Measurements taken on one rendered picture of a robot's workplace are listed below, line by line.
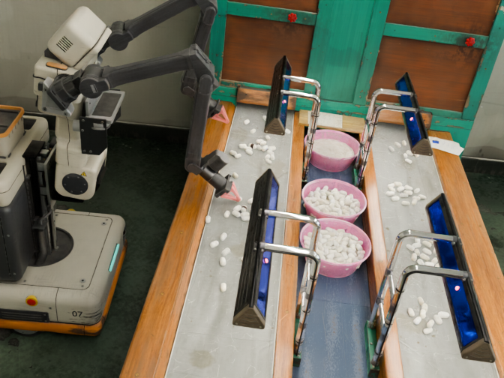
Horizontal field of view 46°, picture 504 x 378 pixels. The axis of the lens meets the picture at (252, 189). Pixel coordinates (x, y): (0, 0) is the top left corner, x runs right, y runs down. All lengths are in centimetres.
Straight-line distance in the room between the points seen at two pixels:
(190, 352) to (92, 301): 91
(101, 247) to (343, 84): 141
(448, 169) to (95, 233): 168
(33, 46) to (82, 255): 172
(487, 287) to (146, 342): 118
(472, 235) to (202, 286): 109
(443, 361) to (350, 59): 157
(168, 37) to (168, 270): 213
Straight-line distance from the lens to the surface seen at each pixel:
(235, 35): 295
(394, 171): 277
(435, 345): 201
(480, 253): 240
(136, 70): 204
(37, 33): 407
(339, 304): 212
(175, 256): 206
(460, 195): 269
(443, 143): 306
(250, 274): 153
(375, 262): 218
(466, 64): 307
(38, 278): 273
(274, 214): 171
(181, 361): 179
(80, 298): 264
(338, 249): 222
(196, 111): 211
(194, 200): 232
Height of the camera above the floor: 214
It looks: 35 degrees down
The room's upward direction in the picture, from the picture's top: 7 degrees clockwise
